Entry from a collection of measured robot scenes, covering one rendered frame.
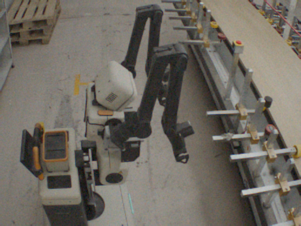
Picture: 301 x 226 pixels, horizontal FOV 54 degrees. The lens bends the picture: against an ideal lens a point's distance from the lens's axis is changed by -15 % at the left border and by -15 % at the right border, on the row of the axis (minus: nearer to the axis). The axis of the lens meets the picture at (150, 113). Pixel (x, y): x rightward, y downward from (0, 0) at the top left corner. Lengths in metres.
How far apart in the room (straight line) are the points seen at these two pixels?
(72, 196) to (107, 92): 0.62
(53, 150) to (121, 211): 0.74
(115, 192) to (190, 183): 0.74
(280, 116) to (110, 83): 1.27
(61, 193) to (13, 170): 1.31
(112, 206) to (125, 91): 1.06
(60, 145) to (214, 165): 1.60
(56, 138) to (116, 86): 0.60
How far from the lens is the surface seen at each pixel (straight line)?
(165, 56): 1.28
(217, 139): 2.06
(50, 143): 1.93
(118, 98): 1.55
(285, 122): 2.30
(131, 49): 1.76
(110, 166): 1.88
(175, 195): 2.79
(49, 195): 1.83
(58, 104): 3.61
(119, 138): 1.50
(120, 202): 2.39
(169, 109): 1.46
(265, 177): 2.27
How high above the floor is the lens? 2.28
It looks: 41 degrees down
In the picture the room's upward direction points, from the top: 5 degrees clockwise
